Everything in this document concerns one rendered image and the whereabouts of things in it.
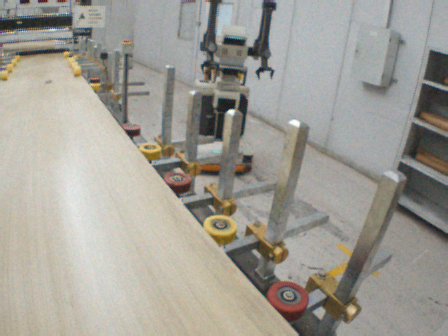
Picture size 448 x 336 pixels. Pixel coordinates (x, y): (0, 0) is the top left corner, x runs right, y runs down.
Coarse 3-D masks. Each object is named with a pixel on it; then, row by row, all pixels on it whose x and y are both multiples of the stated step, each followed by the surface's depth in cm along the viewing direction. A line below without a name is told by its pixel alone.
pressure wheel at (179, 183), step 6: (168, 174) 93; (174, 174) 93; (180, 174) 94; (168, 180) 89; (174, 180) 90; (180, 180) 91; (186, 180) 91; (168, 186) 89; (174, 186) 88; (180, 186) 88; (186, 186) 90; (174, 192) 89; (180, 192) 89; (186, 192) 91
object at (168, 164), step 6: (240, 150) 134; (198, 156) 123; (204, 156) 124; (210, 156) 125; (216, 156) 126; (240, 156) 133; (156, 162) 114; (162, 162) 115; (168, 162) 115; (174, 162) 116; (180, 162) 118; (204, 162) 124; (210, 162) 126; (216, 162) 127; (156, 168) 113; (162, 168) 115; (168, 168) 116; (174, 168) 118
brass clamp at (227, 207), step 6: (204, 186) 104; (216, 186) 105; (204, 192) 105; (210, 192) 101; (216, 192) 101; (216, 198) 99; (216, 204) 99; (222, 204) 97; (228, 204) 96; (234, 204) 97; (216, 210) 100; (222, 210) 96; (228, 210) 96; (234, 210) 98; (228, 216) 98
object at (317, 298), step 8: (376, 256) 76; (384, 256) 76; (376, 264) 73; (384, 264) 77; (368, 272) 71; (312, 296) 62; (320, 296) 62; (312, 304) 60; (320, 304) 62; (304, 312) 59; (296, 320) 59
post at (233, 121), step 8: (232, 112) 86; (240, 112) 87; (232, 120) 86; (240, 120) 87; (224, 128) 90; (232, 128) 87; (240, 128) 89; (224, 136) 90; (232, 136) 88; (224, 144) 91; (232, 144) 90; (224, 152) 92; (232, 152) 91; (224, 160) 92; (232, 160) 92; (224, 168) 93; (232, 168) 94; (224, 176) 94; (232, 176) 95; (224, 184) 95; (232, 184) 96; (224, 192) 96
